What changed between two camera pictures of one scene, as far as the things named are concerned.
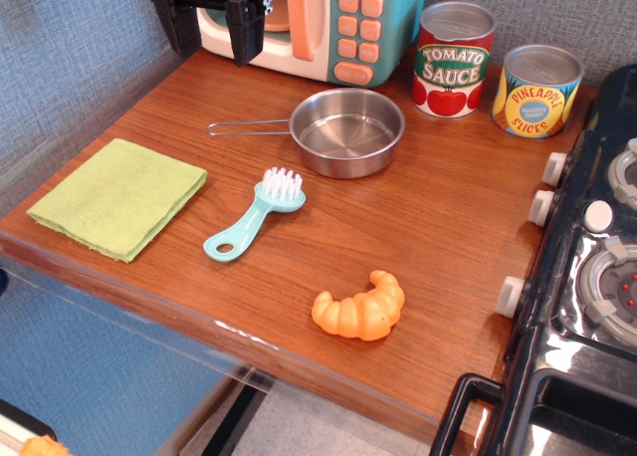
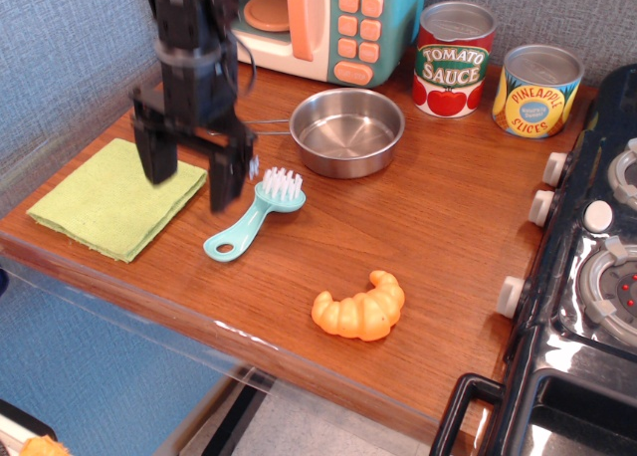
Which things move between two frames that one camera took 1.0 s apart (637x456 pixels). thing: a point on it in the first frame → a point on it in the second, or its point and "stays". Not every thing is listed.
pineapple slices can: x=535 y=90 stays
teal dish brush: x=281 y=191 stays
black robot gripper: x=178 y=11 → x=198 y=93
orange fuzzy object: x=43 y=446 stays
